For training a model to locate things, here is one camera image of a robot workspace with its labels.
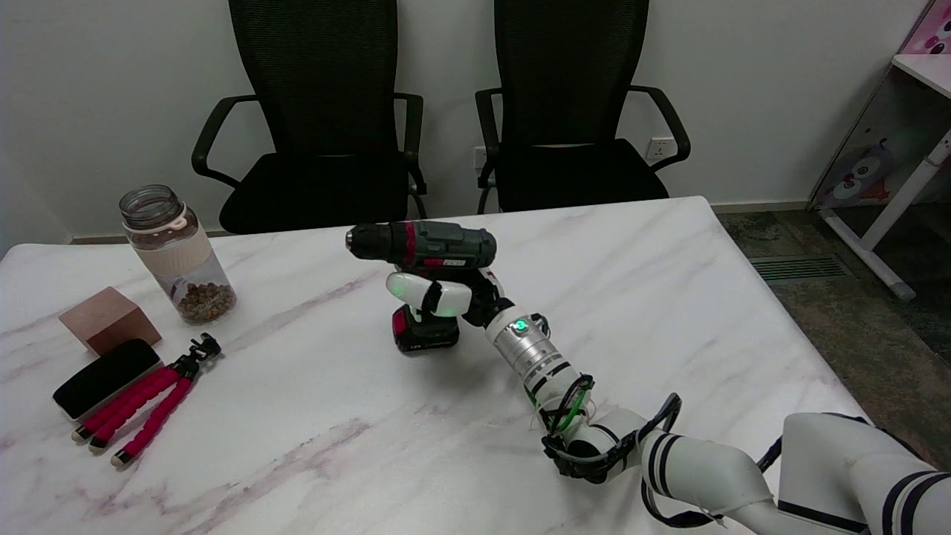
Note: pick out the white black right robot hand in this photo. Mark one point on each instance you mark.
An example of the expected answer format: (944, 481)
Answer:
(446, 297)

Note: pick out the dark grey red power screwdriver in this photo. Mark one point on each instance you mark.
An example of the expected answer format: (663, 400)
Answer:
(438, 245)

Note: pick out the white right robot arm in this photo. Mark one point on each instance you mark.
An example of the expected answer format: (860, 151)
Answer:
(691, 464)

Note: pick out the black mesh office chair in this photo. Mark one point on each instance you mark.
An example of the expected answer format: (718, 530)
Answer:
(568, 111)
(319, 111)

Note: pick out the clear jar with nuts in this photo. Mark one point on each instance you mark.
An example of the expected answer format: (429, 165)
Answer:
(178, 256)

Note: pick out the red flexible mini tripod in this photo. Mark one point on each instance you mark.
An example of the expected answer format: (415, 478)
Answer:
(148, 401)

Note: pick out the brown wooden block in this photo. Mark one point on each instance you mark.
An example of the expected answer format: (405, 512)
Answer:
(108, 319)

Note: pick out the black whiteboard eraser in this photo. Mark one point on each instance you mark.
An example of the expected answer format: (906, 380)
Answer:
(104, 379)

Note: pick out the dark floor vent grille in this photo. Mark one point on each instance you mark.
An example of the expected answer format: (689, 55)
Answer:
(796, 267)

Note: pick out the white desk with owl panel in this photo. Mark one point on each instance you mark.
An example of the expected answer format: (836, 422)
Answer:
(891, 215)

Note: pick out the pink picture board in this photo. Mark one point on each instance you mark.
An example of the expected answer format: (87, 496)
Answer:
(932, 30)

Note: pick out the white wall socket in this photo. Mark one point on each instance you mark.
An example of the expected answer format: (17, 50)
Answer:
(660, 148)
(479, 156)

